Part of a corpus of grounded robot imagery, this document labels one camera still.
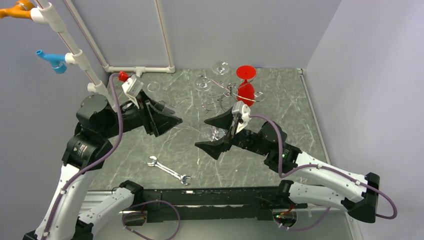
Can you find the orange pipe fitting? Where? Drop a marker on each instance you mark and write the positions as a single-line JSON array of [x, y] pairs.
[[20, 10]]

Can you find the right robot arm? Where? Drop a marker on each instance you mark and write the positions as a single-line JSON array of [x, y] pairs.
[[305, 179]]

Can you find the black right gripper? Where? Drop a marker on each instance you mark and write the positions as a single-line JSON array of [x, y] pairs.
[[214, 148]]

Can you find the clear wine glass back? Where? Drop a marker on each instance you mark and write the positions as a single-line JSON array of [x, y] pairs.
[[220, 67]]

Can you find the blue pipe fitting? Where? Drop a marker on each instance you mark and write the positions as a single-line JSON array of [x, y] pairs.
[[57, 61]]

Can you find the white PVC pipe frame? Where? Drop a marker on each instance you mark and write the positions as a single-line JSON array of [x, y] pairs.
[[45, 13]]

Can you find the chrome wine glass rack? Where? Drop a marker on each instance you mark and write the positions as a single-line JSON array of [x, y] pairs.
[[226, 99]]

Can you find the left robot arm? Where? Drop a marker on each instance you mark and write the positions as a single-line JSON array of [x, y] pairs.
[[84, 158]]

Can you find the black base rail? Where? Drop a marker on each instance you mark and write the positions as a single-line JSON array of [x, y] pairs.
[[171, 204]]

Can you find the red plastic wine glass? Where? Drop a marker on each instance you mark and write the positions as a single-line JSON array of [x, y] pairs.
[[246, 91]]

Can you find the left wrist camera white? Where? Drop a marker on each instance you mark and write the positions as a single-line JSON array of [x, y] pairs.
[[132, 85]]

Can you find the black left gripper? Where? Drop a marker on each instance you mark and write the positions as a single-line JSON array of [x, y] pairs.
[[154, 121]]

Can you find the silver double open wrench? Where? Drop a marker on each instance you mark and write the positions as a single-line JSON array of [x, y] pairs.
[[183, 178]]

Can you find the clear wine glass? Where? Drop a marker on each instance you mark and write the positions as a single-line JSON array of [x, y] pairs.
[[202, 83], [165, 108], [153, 87], [220, 67], [212, 133]]

